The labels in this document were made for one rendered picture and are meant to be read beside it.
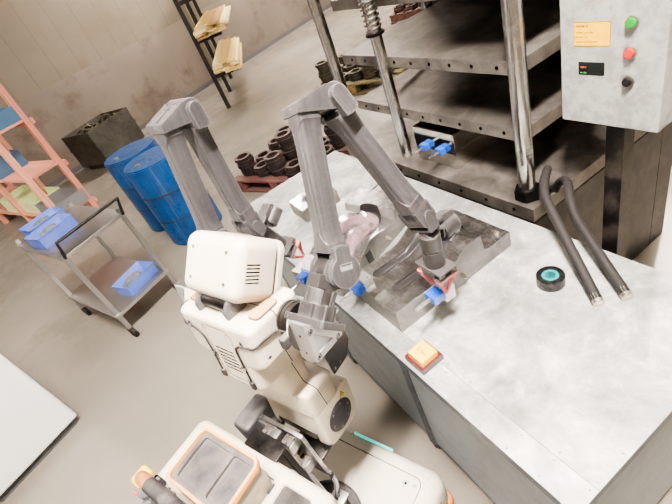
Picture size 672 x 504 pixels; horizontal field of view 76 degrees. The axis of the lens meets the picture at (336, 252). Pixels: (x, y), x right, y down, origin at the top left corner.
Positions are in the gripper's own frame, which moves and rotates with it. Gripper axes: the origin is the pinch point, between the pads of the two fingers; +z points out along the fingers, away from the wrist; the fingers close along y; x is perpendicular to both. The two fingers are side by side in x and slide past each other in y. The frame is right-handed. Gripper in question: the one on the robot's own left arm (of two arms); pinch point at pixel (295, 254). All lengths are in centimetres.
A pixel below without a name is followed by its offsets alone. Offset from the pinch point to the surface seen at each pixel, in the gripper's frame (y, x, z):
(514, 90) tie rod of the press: -59, -69, 8
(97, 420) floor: 162, 110, 57
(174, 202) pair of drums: 240, -54, 90
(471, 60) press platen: -40, -86, 10
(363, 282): -26.4, 3.7, 6.9
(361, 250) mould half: -14.1, -10.7, 17.9
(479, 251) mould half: -56, -17, 22
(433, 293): -52, 4, 4
